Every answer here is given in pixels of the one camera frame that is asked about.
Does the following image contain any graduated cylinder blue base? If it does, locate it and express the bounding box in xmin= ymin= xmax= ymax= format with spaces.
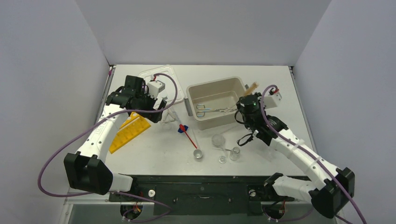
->
xmin=170 ymin=107 xmax=188 ymax=133

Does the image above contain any beige plastic bin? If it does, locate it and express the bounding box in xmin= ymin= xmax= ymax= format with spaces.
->
xmin=186 ymin=77 xmax=246 ymax=130

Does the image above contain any white bin lid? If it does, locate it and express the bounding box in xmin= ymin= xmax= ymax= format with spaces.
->
xmin=138 ymin=65 xmax=185 ymax=104

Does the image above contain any small glass beaker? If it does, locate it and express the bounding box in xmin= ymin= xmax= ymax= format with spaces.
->
xmin=193 ymin=149 xmax=203 ymax=160

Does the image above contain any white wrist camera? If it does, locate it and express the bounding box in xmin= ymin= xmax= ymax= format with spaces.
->
xmin=263 ymin=88 xmax=282 ymax=109
xmin=146 ymin=74 xmax=165 ymax=98

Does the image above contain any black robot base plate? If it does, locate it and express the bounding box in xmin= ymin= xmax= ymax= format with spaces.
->
xmin=109 ymin=175 xmax=298 ymax=216

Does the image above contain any brown test tube brush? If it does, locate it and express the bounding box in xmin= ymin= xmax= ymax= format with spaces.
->
xmin=244 ymin=82 xmax=259 ymax=96

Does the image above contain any white evaporating dish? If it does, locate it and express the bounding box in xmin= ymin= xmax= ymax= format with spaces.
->
xmin=212 ymin=134 xmax=225 ymax=148

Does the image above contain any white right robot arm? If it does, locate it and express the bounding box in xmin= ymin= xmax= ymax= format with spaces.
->
xmin=236 ymin=93 xmax=355 ymax=218

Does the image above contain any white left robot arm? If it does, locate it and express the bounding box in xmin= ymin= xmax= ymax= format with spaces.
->
xmin=64 ymin=75 xmax=167 ymax=201

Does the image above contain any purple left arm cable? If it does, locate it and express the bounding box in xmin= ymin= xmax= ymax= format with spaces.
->
xmin=37 ymin=73 xmax=178 ymax=224

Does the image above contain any yellow test tube rack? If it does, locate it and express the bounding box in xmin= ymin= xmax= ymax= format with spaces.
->
xmin=109 ymin=112 xmax=151 ymax=154

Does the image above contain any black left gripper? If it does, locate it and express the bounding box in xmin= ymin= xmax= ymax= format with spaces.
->
xmin=135 ymin=89 xmax=166 ymax=123

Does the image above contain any small glass dish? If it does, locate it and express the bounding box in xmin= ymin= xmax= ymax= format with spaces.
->
xmin=218 ymin=156 xmax=227 ymax=164

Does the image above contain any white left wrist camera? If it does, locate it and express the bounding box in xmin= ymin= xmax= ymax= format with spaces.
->
xmin=146 ymin=74 xmax=165 ymax=98

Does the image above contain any clear glass stirring rod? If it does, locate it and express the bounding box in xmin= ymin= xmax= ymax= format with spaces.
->
xmin=189 ymin=127 xmax=200 ymax=149

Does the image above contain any aluminium rail frame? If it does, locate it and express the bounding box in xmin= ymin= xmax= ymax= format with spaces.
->
xmin=62 ymin=176 xmax=347 ymax=224

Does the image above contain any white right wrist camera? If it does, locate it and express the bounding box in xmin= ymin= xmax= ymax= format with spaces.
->
xmin=263 ymin=88 xmax=282 ymax=109

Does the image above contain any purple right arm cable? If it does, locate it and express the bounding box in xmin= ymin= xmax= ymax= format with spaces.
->
xmin=260 ymin=84 xmax=369 ymax=224

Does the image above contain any small glass flask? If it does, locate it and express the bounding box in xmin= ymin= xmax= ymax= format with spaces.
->
xmin=229 ymin=147 xmax=240 ymax=161

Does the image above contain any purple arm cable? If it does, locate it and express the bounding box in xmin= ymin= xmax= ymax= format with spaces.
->
xmin=260 ymin=84 xmax=369 ymax=224
xmin=37 ymin=73 xmax=178 ymax=224

